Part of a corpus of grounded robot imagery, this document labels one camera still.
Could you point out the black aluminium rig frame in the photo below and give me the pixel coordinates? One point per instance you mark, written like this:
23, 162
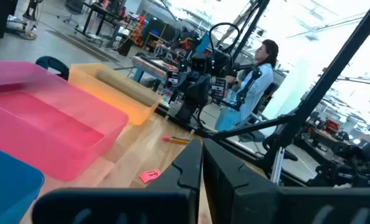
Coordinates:
328, 77

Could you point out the yellow pencil with pink eraser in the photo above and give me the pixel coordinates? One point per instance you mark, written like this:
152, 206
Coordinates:
178, 140

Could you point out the pink eraser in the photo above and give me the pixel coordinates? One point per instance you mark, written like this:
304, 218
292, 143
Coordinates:
149, 176

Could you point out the person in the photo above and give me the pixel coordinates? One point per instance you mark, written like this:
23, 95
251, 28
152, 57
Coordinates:
256, 84

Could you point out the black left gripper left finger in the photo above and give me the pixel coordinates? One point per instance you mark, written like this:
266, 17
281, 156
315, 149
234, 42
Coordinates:
172, 199

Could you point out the orange translucent plastic bin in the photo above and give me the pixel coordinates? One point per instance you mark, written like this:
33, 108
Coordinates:
126, 102

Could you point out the black table clamp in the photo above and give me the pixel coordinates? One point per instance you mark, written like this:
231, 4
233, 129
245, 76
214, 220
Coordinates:
52, 62

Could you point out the teal-legged workbench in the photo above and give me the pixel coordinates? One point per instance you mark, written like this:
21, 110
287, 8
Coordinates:
147, 67

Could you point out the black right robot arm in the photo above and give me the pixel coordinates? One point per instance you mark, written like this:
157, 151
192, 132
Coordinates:
219, 62

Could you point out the black office chair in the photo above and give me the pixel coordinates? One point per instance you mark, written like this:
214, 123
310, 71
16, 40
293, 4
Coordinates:
74, 6

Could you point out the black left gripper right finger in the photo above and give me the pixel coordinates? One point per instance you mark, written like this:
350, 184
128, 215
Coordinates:
241, 199

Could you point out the blue plastic bin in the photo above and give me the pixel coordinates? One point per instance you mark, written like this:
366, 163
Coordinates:
7, 186

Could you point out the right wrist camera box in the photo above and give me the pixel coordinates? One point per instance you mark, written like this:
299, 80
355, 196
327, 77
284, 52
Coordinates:
200, 63

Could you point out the pink translucent plastic bin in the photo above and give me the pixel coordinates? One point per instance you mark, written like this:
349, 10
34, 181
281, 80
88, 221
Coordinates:
48, 124

